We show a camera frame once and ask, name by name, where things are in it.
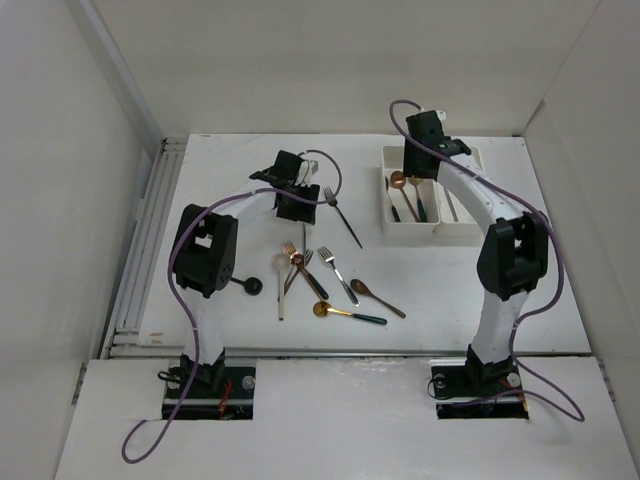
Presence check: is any copper long spoon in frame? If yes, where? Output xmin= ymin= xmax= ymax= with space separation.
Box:
xmin=390 ymin=170 xmax=420 ymax=222

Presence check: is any black fork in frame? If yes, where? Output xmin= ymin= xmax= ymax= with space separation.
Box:
xmin=323 ymin=187 xmax=363 ymax=249

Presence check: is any gold spoon green handle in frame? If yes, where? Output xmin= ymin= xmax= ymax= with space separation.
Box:
xmin=313 ymin=301 xmax=388 ymax=326
xmin=384 ymin=176 xmax=401 ymax=223

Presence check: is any silver fork dark handle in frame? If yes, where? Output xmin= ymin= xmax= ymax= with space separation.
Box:
xmin=317 ymin=246 xmax=360 ymax=307

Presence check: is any brown wooden spoon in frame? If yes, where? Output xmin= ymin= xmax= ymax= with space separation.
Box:
xmin=350 ymin=279 xmax=407 ymax=319

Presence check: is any silver slotted spoon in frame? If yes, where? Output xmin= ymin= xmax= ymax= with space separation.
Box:
xmin=409 ymin=177 xmax=428 ymax=223

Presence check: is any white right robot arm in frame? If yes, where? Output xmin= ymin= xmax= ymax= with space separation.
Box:
xmin=403 ymin=110 xmax=549 ymax=400

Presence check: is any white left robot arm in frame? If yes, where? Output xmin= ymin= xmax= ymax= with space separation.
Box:
xmin=167 ymin=150 xmax=324 ymax=397

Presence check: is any copper fork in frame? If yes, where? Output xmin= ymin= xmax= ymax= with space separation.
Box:
xmin=275 ymin=241 xmax=297 ymax=302

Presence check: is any white spoon container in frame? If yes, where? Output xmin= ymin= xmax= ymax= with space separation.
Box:
xmin=379 ymin=146 xmax=441 ymax=244

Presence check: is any small copper spoon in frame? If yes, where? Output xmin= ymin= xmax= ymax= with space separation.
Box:
xmin=292 ymin=253 xmax=329 ymax=301

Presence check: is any white ceramic spoon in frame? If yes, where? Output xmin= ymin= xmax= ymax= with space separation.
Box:
xmin=273 ymin=253 xmax=290 ymax=321

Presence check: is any white fork container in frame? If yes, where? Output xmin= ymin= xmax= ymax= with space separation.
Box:
xmin=432 ymin=145 xmax=496 ymax=237

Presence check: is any black ladle spoon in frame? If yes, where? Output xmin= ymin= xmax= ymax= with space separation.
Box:
xmin=230 ymin=277 xmax=263 ymax=296

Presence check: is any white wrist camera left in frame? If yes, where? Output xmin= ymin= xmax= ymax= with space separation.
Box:
xmin=296 ymin=159 xmax=318 ymax=186

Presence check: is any gold fork green handle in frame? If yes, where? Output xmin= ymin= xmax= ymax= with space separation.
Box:
xmin=282 ymin=241 xmax=329 ymax=301

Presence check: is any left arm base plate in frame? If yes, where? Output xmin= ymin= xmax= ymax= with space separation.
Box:
xmin=175 ymin=366 xmax=256 ymax=421

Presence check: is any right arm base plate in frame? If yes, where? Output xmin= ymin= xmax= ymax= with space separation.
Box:
xmin=429 ymin=358 xmax=529 ymax=420

